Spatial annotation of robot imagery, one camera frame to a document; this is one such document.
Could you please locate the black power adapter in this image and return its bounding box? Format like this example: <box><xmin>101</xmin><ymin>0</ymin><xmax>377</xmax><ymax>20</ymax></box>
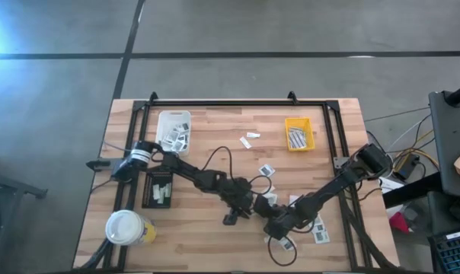
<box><xmin>392</xmin><ymin>154</ymin><xmax>420</xmax><ymax>182</ymax></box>

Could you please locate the black plastic basket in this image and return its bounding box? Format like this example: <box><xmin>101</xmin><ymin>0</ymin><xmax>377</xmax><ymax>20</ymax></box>
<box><xmin>141</xmin><ymin>170</ymin><xmax>174</xmax><ymax>209</ymax></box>

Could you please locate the white plastic bin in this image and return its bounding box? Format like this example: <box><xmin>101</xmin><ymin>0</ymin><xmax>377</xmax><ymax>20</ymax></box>
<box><xmin>154</xmin><ymin>110</ymin><xmax>193</xmax><ymax>157</ymax></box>

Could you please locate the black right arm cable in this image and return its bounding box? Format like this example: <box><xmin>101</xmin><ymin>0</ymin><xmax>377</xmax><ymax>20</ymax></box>
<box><xmin>267</xmin><ymin>228</ymin><xmax>299</xmax><ymax>267</ymax></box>

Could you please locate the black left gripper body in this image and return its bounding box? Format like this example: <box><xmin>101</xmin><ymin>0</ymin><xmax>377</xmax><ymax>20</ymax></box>
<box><xmin>222</xmin><ymin>177</ymin><xmax>256</xmax><ymax>226</ymax></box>

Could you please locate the yellow cable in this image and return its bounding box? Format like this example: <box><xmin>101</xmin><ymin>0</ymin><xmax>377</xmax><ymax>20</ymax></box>
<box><xmin>391</xmin><ymin>129</ymin><xmax>440</xmax><ymax>172</ymax></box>

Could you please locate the red object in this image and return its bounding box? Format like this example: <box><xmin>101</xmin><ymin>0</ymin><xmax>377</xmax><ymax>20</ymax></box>
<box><xmin>388</xmin><ymin>212</ymin><xmax>410</xmax><ymax>234</ymax></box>

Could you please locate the yellow plastic basket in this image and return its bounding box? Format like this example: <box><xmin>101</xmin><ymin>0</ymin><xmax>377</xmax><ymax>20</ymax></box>
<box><xmin>284</xmin><ymin>116</ymin><xmax>316</xmax><ymax>153</ymax></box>

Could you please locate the dark grey cart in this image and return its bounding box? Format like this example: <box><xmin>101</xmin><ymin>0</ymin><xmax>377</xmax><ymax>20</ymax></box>
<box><xmin>427</xmin><ymin>90</ymin><xmax>460</xmax><ymax>199</ymax></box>

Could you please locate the white cable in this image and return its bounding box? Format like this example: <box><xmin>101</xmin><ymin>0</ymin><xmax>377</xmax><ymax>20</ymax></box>
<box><xmin>385</xmin><ymin>113</ymin><xmax>433</xmax><ymax>153</ymax></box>

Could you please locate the black metal table frame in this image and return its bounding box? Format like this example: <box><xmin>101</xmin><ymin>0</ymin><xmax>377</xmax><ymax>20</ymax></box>
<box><xmin>102</xmin><ymin>91</ymin><xmax>397</xmax><ymax>272</ymax></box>

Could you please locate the white paper sheet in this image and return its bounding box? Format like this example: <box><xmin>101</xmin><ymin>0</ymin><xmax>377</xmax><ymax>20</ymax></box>
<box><xmin>377</xmin><ymin>175</ymin><xmax>405</xmax><ymax>193</ymax></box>

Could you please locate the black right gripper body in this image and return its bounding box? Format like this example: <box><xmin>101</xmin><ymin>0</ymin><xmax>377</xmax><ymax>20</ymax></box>
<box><xmin>256</xmin><ymin>194</ymin><xmax>296</xmax><ymax>241</ymax></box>

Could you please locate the black floor stand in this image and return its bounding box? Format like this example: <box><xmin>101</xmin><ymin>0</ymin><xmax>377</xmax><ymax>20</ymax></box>
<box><xmin>0</xmin><ymin>151</ymin><xmax>49</xmax><ymax>201</ymax></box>

